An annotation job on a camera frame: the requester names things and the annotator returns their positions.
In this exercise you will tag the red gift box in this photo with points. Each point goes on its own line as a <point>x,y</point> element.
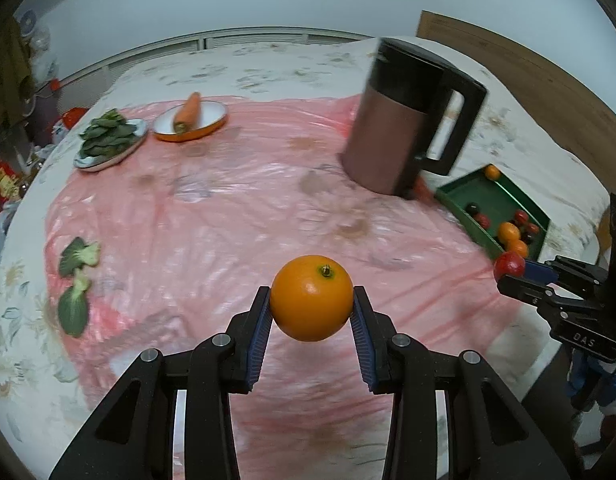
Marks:
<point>2,180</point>

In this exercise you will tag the white slatted panel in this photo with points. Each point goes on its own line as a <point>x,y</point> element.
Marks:
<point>248,40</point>

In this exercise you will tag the olive green coat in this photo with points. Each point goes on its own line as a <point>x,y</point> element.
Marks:
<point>7,60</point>

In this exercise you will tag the red tomato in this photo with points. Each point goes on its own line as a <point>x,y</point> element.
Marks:
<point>520,216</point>
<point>482,219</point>

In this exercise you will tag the white plate with blue rim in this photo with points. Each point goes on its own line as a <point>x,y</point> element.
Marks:
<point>97,165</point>

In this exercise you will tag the orange enamel plate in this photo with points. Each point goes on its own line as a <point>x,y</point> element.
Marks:
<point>207,117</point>

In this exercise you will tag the clear plastic bags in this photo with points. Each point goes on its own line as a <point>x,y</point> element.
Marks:
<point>42,55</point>

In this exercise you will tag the dark purple plum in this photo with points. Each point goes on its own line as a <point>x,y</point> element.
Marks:
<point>472,207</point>

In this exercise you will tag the carrot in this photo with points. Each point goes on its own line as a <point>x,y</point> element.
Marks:
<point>188,110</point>

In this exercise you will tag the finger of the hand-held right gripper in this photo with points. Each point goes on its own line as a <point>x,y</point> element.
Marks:
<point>518,287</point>
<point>538,272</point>

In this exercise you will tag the wooden headboard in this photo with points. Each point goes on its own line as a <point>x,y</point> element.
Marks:
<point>538,75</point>

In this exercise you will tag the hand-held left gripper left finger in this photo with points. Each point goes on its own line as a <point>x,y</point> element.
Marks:
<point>258,335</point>

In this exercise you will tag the copper and black kettle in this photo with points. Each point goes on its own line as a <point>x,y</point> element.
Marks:
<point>388,130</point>

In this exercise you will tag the green cardboard box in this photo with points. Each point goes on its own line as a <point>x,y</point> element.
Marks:
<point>493,195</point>

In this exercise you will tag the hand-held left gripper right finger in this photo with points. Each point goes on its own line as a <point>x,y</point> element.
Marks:
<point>362,340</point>

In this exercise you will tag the purple storage bin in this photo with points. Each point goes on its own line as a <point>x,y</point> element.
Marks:
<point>42,110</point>

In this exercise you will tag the small red apple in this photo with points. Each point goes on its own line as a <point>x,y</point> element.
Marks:
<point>508,262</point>
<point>530,231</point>

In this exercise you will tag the pink plastic sheet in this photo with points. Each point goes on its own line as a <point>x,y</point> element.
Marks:
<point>187,220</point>

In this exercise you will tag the red bag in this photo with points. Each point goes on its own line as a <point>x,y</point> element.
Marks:
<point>67,117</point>

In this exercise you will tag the pile of spinach leaves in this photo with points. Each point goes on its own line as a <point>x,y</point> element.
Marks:
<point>107,135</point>

